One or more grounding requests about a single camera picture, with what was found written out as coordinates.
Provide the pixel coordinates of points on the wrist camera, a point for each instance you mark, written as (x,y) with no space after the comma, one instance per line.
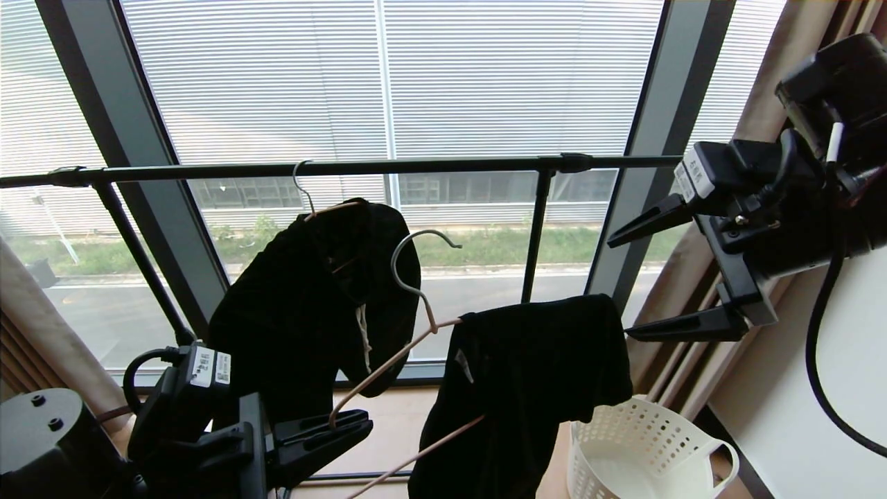
(180,402)
(734,173)

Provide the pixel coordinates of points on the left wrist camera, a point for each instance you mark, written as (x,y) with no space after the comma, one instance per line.
(180,402)

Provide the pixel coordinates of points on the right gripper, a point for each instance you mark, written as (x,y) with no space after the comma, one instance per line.
(797,256)

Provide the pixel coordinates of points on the beige curtain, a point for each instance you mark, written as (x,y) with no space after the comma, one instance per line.
(762,69)
(41,326)

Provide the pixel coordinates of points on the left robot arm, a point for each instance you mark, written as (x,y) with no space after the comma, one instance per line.
(48,450)

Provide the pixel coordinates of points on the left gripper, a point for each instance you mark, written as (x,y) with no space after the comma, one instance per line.
(222,464)

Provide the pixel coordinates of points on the black garment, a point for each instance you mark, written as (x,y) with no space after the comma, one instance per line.
(527,374)
(291,312)

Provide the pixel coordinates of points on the white laundry basket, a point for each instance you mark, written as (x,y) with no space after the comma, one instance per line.
(624,471)

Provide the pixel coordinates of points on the window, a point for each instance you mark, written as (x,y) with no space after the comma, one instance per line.
(665,90)

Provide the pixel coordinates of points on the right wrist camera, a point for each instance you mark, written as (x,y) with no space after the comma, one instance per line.
(734,173)

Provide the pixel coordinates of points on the pink clothes hanger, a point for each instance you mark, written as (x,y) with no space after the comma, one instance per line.
(339,207)
(393,270)

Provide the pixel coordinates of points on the black clothes rack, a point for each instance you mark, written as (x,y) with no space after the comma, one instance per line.
(416,166)

